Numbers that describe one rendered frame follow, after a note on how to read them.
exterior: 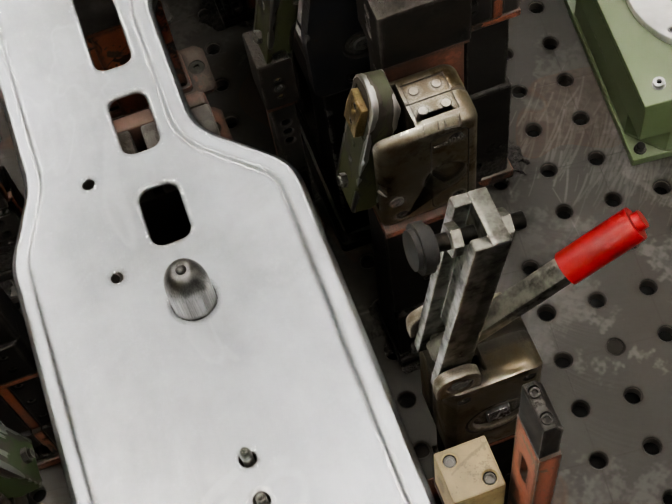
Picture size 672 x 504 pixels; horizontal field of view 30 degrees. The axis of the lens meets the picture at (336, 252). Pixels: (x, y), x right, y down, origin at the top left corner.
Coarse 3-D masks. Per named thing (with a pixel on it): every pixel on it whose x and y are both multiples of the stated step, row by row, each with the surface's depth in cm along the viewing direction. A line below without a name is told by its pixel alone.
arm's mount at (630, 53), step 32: (576, 0) 131; (608, 0) 123; (608, 32) 122; (640, 32) 120; (608, 64) 126; (640, 64) 119; (608, 96) 128; (640, 96) 117; (640, 128) 120; (640, 160) 125
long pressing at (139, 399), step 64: (0, 0) 103; (64, 0) 103; (128, 0) 102; (0, 64) 101; (64, 64) 100; (128, 64) 99; (64, 128) 97; (192, 128) 95; (64, 192) 94; (128, 192) 94; (192, 192) 93; (256, 192) 93; (64, 256) 92; (128, 256) 91; (192, 256) 91; (256, 256) 90; (320, 256) 89; (64, 320) 89; (128, 320) 89; (256, 320) 88; (320, 320) 87; (64, 384) 87; (128, 384) 86; (192, 384) 86; (256, 384) 86; (320, 384) 85; (384, 384) 84; (64, 448) 85; (128, 448) 84; (192, 448) 84; (256, 448) 83; (320, 448) 83; (384, 448) 83
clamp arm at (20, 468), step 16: (0, 432) 82; (16, 432) 85; (0, 448) 81; (16, 448) 84; (32, 448) 86; (0, 464) 80; (16, 464) 83; (32, 464) 85; (0, 480) 82; (16, 480) 83; (32, 480) 84; (16, 496) 85
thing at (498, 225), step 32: (480, 192) 66; (416, 224) 65; (448, 224) 66; (480, 224) 66; (512, 224) 66; (416, 256) 65; (448, 256) 70; (480, 256) 65; (448, 288) 74; (480, 288) 69; (448, 320) 72; (480, 320) 72; (448, 352) 75
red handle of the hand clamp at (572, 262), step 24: (624, 216) 72; (576, 240) 74; (600, 240) 73; (624, 240) 72; (552, 264) 75; (576, 264) 73; (600, 264) 73; (528, 288) 75; (552, 288) 75; (504, 312) 76; (432, 336) 79; (480, 336) 77
